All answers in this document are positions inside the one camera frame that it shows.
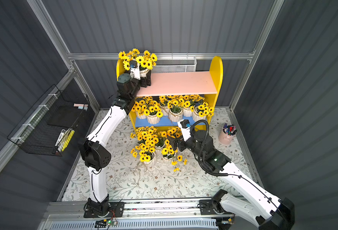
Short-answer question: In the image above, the shelf sunflower pot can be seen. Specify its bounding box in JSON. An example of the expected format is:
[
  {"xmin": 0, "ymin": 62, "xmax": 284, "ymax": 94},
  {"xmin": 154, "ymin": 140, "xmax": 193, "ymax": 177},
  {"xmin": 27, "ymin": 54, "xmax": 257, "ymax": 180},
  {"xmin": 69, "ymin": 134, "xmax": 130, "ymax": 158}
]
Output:
[
  {"xmin": 117, "ymin": 48, "xmax": 158, "ymax": 77},
  {"xmin": 161, "ymin": 139, "xmax": 188, "ymax": 172},
  {"xmin": 132, "ymin": 98, "xmax": 147, "ymax": 119},
  {"xmin": 180, "ymin": 94, "xmax": 203, "ymax": 117},
  {"xmin": 130, "ymin": 126, "xmax": 159, "ymax": 146},
  {"xmin": 167, "ymin": 127, "xmax": 182, "ymax": 138},
  {"xmin": 155, "ymin": 131, "xmax": 167, "ymax": 149},
  {"xmin": 159, "ymin": 96, "xmax": 169, "ymax": 116},
  {"xmin": 131, "ymin": 143, "xmax": 156, "ymax": 167},
  {"xmin": 192, "ymin": 102, "xmax": 215, "ymax": 122},
  {"xmin": 139, "ymin": 99, "xmax": 163, "ymax": 125},
  {"xmin": 168, "ymin": 99, "xmax": 183, "ymax": 122}
]

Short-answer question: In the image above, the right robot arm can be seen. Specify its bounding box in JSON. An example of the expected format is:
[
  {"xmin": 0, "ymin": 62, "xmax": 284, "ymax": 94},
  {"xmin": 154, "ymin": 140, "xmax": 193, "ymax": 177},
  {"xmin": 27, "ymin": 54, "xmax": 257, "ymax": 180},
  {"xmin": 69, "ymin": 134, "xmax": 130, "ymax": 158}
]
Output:
[{"xmin": 169, "ymin": 119, "xmax": 295, "ymax": 230}]

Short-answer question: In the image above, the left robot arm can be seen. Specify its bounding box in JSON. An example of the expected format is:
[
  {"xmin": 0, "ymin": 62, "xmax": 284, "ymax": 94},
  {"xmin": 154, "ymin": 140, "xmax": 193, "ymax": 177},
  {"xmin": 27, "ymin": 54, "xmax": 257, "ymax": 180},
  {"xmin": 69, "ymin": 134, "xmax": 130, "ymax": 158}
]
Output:
[{"xmin": 78, "ymin": 70, "xmax": 141, "ymax": 218}]

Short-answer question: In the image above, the white mesh desk tray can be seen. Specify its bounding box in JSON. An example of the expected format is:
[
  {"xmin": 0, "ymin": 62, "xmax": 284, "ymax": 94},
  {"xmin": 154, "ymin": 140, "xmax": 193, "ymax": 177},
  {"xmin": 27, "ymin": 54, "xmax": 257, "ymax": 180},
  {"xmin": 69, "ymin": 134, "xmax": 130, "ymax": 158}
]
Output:
[{"xmin": 152, "ymin": 58, "xmax": 197, "ymax": 73}]

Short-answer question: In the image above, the yellow wooden shelf unit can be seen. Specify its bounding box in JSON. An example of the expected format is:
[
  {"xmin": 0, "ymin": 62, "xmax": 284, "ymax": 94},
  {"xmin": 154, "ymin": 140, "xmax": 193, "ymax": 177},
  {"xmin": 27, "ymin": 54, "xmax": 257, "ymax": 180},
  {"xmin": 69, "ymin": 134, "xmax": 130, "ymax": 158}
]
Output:
[{"xmin": 116, "ymin": 56, "xmax": 223, "ymax": 131}]

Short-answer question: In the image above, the pink bucket with pens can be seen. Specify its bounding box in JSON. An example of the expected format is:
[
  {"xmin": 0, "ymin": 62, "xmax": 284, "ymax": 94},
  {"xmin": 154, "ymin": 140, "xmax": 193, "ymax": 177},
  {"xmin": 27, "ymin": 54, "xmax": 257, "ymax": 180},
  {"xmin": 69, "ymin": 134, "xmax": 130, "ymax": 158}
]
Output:
[{"xmin": 218, "ymin": 123, "xmax": 238, "ymax": 145}]

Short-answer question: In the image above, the pink sticky notes pad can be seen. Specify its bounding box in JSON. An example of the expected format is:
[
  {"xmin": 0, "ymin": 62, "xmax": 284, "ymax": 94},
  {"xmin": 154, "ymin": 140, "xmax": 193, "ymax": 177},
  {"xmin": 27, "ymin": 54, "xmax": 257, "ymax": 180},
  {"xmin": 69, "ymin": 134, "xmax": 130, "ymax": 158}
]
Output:
[{"xmin": 74, "ymin": 103, "xmax": 88, "ymax": 110}]

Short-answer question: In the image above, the yellow item in basket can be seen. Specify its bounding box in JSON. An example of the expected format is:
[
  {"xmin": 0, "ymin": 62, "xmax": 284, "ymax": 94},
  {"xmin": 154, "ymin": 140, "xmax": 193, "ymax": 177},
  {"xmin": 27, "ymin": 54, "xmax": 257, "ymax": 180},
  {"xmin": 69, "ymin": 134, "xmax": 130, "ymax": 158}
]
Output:
[{"xmin": 56, "ymin": 128, "xmax": 75, "ymax": 152}]

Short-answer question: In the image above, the white marker in basket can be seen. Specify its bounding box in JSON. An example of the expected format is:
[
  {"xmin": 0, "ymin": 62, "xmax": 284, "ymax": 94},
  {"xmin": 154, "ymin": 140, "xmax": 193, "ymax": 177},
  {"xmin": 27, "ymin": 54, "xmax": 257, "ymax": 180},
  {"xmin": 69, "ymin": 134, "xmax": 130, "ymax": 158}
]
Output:
[{"xmin": 55, "ymin": 129, "xmax": 66, "ymax": 146}]

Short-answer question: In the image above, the green circuit board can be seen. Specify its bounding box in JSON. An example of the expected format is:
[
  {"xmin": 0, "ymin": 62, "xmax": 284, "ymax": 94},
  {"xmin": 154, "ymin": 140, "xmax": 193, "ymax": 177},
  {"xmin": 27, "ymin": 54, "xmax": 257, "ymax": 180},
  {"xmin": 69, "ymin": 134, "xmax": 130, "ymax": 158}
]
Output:
[{"xmin": 94, "ymin": 219, "xmax": 118, "ymax": 230}]

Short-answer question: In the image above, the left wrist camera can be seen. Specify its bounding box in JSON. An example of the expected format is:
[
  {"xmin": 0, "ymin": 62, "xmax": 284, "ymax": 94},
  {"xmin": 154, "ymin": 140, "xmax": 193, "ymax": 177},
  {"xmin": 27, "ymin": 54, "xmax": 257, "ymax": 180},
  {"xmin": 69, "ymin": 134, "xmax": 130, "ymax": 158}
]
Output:
[{"xmin": 130, "ymin": 59, "xmax": 141, "ymax": 80}]

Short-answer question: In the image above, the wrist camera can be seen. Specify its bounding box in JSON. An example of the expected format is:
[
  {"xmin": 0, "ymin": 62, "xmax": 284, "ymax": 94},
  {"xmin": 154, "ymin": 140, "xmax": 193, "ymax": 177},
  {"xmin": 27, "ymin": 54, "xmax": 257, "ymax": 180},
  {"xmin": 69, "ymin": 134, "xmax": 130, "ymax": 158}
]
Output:
[
  {"xmin": 178, "ymin": 119, "xmax": 191, "ymax": 141},
  {"xmin": 130, "ymin": 59, "xmax": 141, "ymax": 80}
]

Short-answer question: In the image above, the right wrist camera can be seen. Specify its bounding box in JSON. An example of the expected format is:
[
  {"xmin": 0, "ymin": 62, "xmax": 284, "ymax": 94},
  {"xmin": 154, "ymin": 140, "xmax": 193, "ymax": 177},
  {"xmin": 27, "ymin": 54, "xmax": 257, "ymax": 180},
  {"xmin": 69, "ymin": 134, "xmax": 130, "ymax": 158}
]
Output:
[{"xmin": 178, "ymin": 119, "xmax": 191, "ymax": 141}]

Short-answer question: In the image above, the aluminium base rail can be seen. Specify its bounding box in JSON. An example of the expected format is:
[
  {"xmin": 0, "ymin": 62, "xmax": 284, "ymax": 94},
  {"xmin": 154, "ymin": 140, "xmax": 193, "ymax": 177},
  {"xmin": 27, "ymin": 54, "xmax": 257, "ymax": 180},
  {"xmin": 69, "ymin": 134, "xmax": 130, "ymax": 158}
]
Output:
[{"xmin": 38, "ymin": 196, "xmax": 287, "ymax": 230}]

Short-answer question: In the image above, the black wire wall basket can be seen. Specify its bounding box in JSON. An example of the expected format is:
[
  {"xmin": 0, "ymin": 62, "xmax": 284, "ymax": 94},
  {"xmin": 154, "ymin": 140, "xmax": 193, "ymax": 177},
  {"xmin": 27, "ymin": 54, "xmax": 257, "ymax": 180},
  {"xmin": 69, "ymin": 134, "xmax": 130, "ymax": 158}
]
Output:
[{"xmin": 7, "ymin": 85, "xmax": 90, "ymax": 156}]

